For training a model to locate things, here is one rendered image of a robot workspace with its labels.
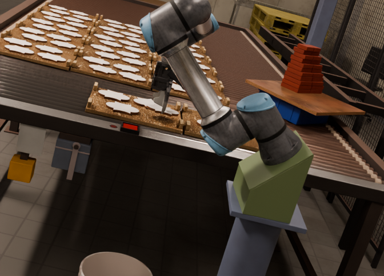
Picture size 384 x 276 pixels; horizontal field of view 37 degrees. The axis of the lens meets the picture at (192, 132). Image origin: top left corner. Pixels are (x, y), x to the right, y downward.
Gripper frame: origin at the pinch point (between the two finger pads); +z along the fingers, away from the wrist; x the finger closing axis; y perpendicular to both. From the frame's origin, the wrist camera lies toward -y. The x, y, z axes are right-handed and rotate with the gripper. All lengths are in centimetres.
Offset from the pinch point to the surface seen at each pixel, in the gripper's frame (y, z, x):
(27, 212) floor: 54, 93, -72
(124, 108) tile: 16.0, 2.9, 0.5
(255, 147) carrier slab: -41.0, 5.1, 9.3
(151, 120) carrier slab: 4.4, 4.4, 5.2
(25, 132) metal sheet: 52, 16, 19
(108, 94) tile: 24.0, 1.9, -15.1
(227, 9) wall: -172, -15, -918
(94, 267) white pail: 14, 68, 20
